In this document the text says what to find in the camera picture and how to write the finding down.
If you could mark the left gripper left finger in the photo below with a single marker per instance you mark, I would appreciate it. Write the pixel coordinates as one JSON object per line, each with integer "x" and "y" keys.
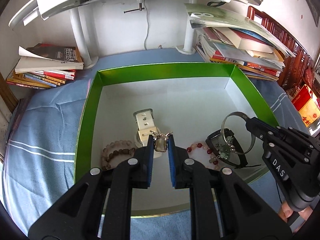
{"x": 98, "y": 206}

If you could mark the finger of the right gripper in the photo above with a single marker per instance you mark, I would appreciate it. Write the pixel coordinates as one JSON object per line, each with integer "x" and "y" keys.
{"x": 265, "y": 129}

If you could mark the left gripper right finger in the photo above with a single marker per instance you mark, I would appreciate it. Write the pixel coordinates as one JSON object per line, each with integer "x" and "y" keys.
{"x": 222, "y": 205}

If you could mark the silver metal bangle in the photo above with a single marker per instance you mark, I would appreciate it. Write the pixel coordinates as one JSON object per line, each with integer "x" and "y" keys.
{"x": 235, "y": 135}

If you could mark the black wrist watch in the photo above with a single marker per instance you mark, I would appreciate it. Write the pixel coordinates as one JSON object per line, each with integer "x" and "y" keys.
{"x": 219, "y": 152}

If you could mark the gold brooch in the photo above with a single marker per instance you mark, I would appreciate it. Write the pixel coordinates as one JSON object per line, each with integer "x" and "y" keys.
{"x": 160, "y": 141}

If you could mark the white wrist watch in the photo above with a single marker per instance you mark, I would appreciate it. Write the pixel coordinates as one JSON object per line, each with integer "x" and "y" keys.
{"x": 145, "y": 123}

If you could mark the right hand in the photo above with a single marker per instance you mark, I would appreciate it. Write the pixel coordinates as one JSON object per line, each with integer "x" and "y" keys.
{"x": 286, "y": 212}

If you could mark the red yellow gift bag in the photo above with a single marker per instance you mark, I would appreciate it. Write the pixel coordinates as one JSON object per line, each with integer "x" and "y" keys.
{"x": 305, "y": 102}

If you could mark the green cardboard box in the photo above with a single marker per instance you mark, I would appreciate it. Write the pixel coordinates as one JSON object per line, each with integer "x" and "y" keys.
{"x": 188, "y": 99}

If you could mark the right book stack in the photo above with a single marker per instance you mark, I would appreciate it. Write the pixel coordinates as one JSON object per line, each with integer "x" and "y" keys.
{"x": 223, "y": 36}

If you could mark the book stack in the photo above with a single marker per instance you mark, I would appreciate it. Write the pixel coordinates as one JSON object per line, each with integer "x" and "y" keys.
{"x": 45, "y": 66}
{"x": 223, "y": 36}

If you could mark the left book stack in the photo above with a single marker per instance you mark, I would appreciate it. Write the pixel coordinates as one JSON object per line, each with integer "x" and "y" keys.
{"x": 45, "y": 66}

